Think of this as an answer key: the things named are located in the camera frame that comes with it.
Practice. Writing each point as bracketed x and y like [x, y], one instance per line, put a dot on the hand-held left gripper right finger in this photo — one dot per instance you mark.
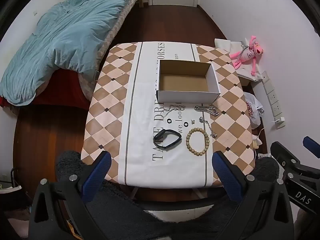
[222, 167]

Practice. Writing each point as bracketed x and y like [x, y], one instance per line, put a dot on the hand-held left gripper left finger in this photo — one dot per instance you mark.
[100, 170]

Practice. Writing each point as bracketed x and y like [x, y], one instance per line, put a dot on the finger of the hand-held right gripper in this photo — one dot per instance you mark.
[282, 152]
[311, 145]

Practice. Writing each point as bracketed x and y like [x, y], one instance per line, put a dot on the black smart band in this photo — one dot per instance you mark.
[167, 138]

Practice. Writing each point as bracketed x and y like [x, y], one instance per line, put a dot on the white cardboard box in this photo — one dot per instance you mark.
[186, 82]

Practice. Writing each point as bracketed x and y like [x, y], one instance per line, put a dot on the white charger plug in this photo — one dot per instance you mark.
[280, 120]

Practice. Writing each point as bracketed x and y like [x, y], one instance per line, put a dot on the white plastic bag red print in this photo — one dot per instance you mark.
[253, 111]

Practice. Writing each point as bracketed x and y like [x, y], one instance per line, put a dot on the white power strip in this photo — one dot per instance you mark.
[273, 97]

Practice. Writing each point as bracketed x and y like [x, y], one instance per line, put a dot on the checkered printed tablecloth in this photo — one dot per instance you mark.
[140, 120]

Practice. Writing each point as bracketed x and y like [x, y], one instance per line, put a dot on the pink plush toy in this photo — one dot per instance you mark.
[246, 53]

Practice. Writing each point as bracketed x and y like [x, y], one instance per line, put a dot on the light blue blanket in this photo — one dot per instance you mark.
[62, 37]

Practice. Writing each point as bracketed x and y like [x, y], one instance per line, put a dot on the wooden bed leg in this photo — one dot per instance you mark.
[141, 1]

